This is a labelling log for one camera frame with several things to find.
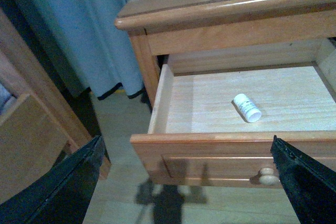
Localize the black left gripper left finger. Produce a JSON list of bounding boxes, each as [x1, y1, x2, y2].
[[1, 136, 104, 223]]

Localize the white medicine bottle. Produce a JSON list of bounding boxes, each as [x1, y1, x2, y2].
[[233, 93, 262, 123]]

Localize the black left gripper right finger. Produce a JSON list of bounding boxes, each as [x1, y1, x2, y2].
[[270, 136, 335, 223]]

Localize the grey curtain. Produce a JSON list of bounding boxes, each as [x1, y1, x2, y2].
[[33, 0, 144, 100]]

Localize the wooden drawer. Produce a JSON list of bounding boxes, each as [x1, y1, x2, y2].
[[131, 38, 335, 187]]

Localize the wooden nightstand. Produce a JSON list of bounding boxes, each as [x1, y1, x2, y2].
[[114, 0, 335, 102]]

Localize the checkered covered mattress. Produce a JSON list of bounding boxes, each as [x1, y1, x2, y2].
[[0, 84, 16, 114]]

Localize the wooden bed frame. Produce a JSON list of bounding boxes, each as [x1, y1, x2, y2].
[[0, 8, 112, 205]]

